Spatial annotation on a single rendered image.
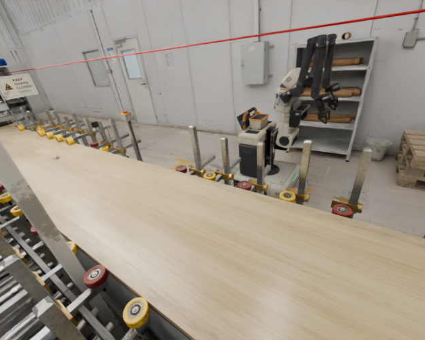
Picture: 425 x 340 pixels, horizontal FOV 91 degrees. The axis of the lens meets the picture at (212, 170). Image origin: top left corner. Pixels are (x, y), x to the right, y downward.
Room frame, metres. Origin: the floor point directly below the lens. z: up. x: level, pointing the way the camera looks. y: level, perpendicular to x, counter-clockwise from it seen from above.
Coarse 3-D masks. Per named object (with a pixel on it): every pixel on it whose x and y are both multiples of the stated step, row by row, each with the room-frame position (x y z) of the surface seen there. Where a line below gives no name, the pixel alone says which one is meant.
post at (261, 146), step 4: (260, 144) 1.09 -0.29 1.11; (264, 144) 1.11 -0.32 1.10; (260, 148) 1.09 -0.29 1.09; (264, 148) 1.11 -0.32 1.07; (260, 152) 1.09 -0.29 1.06; (260, 156) 1.09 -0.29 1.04; (260, 160) 1.09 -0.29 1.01; (260, 164) 1.09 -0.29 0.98; (260, 168) 1.09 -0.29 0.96; (260, 172) 1.09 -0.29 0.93; (260, 176) 1.09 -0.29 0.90; (260, 180) 1.09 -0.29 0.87; (260, 184) 1.09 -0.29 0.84; (260, 192) 1.09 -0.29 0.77
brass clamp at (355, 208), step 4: (336, 200) 0.83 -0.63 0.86; (340, 200) 0.83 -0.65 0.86; (344, 200) 0.82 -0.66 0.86; (348, 200) 0.82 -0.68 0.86; (332, 204) 0.84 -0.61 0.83; (344, 204) 0.80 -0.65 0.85; (348, 204) 0.79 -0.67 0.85; (352, 204) 0.79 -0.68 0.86; (360, 204) 0.78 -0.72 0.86; (352, 208) 0.78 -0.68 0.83; (356, 208) 0.77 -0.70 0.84; (360, 208) 0.76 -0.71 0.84; (360, 212) 0.76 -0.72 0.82
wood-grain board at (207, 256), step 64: (0, 128) 3.38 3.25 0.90; (64, 192) 1.18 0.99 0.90; (128, 192) 1.08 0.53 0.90; (192, 192) 1.00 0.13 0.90; (128, 256) 0.60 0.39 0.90; (192, 256) 0.56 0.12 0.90; (256, 256) 0.52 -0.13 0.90; (320, 256) 0.49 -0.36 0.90; (384, 256) 0.46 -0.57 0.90; (192, 320) 0.33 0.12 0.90; (256, 320) 0.31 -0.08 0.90; (320, 320) 0.29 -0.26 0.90; (384, 320) 0.27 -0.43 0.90
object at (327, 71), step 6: (330, 36) 2.02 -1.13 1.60; (330, 42) 2.02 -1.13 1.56; (330, 48) 2.04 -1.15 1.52; (330, 54) 2.04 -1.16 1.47; (330, 60) 2.04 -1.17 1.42; (330, 66) 2.03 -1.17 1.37; (324, 72) 2.06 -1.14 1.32; (330, 72) 2.03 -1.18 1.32; (324, 78) 2.04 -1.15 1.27; (330, 78) 2.06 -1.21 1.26
